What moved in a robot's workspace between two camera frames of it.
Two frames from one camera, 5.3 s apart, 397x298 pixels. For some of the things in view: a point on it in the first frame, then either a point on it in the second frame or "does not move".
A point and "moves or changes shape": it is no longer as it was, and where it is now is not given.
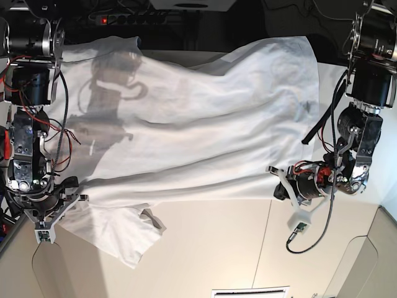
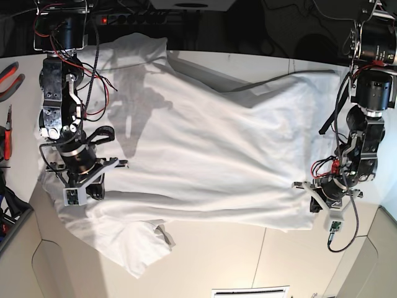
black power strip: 131,19 does not move
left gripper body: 44,210 → 76,166
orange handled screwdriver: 7,136 does not move
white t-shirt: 134,131 moves or changes shape
